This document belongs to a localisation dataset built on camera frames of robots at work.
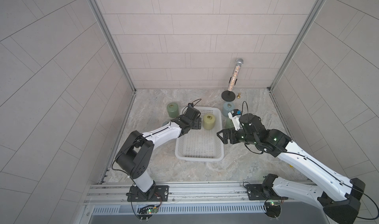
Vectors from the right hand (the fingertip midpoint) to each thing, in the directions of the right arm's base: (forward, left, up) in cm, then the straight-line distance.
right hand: (223, 134), depth 70 cm
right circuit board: (-29, -21, -21) cm, 41 cm away
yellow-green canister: (+15, +4, -12) cm, 20 cm away
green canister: (+26, +28, -12) cm, 40 cm away
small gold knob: (+41, -21, -19) cm, 50 cm away
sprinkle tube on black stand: (+41, -14, -18) cm, 47 cm away
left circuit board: (-27, +37, -17) cm, 49 cm away
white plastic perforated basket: (+3, +10, -19) cm, 21 cm away
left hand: (+18, +12, -13) cm, 25 cm away
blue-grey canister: (+25, -8, -12) cm, 29 cm away
